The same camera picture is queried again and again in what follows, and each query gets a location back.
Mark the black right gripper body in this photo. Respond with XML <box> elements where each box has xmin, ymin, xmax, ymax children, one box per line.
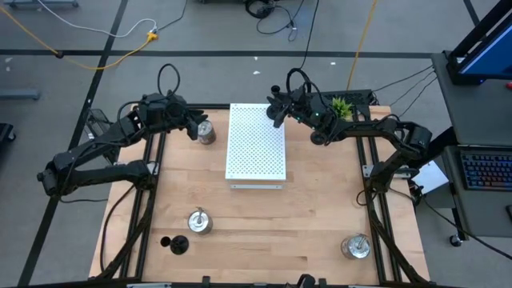
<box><xmin>279</xmin><ymin>86</ymin><xmax>333</xmax><ymax>133</ymax></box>

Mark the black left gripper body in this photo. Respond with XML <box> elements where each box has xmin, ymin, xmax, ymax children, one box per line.
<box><xmin>171</xmin><ymin>102</ymin><xmax>201</xmax><ymax>142</ymax></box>

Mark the silver cylindrical candle holder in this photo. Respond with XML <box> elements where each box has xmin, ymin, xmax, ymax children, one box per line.
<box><xmin>340</xmin><ymin>234</ymin><xmax>372</xmax><ymax>260</ymax></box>
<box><xmin>196</xmin><ymin>119</ymin><xmax>218</xmax><ymax>146</ymax></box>
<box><xmin>186</xmin><ymin>206</ymin><xmax>214</xmax><ymax>235</ymax></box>

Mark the green plant in white pot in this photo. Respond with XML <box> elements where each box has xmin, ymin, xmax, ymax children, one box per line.
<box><xmin>330</xmin><ymin>96</ymin><xmax>354</xmax><ymax>121</ymax></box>

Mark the white perforated metal shelf riser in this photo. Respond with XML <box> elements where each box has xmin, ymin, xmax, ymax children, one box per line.
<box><xmin>224</xmin><ymin>102</ymin><xmax>287</xmax><ymax>190</ymax></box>

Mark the black perforated metal box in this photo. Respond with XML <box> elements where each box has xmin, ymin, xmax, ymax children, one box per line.
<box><xmin>274</xmin><ymin>89</ymin><xmax>379</xmax><ymax>107</ymax></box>

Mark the black power supply box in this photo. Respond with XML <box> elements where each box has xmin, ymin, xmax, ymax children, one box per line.
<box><xmin>83</xmin><ymin>107</ymin><xmax>117</xmax><ymax>141</ymax></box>

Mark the white paper sheet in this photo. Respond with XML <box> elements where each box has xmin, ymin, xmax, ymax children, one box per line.
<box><xmin>410</xmin><ymin>158</ymin><xmax>450</xmax><ymax>196</ymax></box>

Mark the grey metal base bar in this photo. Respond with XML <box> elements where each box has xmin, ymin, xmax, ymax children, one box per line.
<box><xmin>3</xmin><ymin>0</ymin><xmax>80</xmax><ymax>10</ymax></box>
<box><xmin>0</xmin><ymin>90</ymin><xmax>41</xmax><ymax>101</ymax></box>

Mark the grey computer cart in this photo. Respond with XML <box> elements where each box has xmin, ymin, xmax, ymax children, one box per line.
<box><xmin>406</xmin><ymin>51</ymin><xmax>512</xmax><ymax>247</ymax></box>

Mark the black floor stand base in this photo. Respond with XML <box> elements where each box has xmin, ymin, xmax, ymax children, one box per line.
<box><xmin>0</xmin><ymin>122</ymin><xmax>17</xmax><ymax>145</ymax></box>

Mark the black backlit keyboard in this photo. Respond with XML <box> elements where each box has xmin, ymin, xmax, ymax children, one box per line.
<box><xmin>459</xmin><ymin>150</ymin><xmax>512</xmax><ymax>191</ymax></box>

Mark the black monitor with stand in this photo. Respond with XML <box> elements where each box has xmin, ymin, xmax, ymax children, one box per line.
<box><xmin>446</xmin><ymin>0</ymin><xmax>512</xmax><ymax>86</ymax></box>

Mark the black aluminium table frame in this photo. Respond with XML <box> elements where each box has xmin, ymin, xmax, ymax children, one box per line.
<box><xmin>94</xmin><ymin>90</ymin><xmax>431</xmax><ymax>288</ymax></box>

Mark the black looped cable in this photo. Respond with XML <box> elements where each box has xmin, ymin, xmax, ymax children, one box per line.
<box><xmin>285</xmin><ymin>0</ymin><xmax>320</xmax><ymax>95</ymax></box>

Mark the yellow extension cable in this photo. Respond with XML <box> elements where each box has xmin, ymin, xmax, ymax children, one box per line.
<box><xmin>0</xmin><ymin>6</ymin><xmax>159</xmax><ymax>71</ymax></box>
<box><xmin>345</xmin><ymin>0</ymin><xmax>379</xmax><ymax>91</ymax></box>

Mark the black cable bundle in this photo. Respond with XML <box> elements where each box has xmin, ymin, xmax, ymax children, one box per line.
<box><xmin>243</xmin><ymin>0</ymin><xmax>300</xmax><ymax>43</ymax></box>

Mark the thin black floor cable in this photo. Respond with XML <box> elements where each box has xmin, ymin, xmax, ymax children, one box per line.
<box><xmin>155</xmin><ymin>0</ymin><xmax>189</xmax><ymax>33</ymax></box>

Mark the white cable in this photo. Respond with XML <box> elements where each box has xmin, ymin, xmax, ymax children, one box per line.
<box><xmin>38</xmin><ymin>0</ymin><xmax>159</xmax><ymax>39</ymax></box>

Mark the black curved table cable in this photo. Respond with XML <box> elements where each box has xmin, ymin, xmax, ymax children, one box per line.
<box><xmin>98</xmin><ymin>184</ymin><xmax>135</xmax><ymax>274</ymax></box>

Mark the long black floor cable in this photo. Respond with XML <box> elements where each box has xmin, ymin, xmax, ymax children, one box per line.
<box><xmin>415</xmin><ymin>187</ymin><xmax>512</xmax><ymax>262</ymax></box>

